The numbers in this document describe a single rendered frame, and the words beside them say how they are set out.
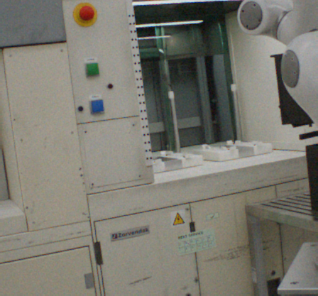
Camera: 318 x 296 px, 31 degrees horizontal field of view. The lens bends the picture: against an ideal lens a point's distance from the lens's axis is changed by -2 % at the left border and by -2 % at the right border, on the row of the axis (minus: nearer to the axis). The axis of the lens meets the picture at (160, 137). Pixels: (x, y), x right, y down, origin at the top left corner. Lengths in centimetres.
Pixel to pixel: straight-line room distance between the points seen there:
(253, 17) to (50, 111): 60
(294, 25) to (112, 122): 61
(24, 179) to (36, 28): 39
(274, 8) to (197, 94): 143
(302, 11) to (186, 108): 151
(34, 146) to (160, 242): 44
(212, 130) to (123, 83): 109
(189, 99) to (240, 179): 98
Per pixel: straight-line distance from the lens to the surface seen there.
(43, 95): 152
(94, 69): 155
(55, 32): 154
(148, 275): 165
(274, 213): 159
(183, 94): 263
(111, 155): 157
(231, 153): 194
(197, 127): 266
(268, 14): 123
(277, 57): 147
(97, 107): 154
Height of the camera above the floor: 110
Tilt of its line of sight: 4 degrees down
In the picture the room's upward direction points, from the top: 7 degrees counter-clockwise
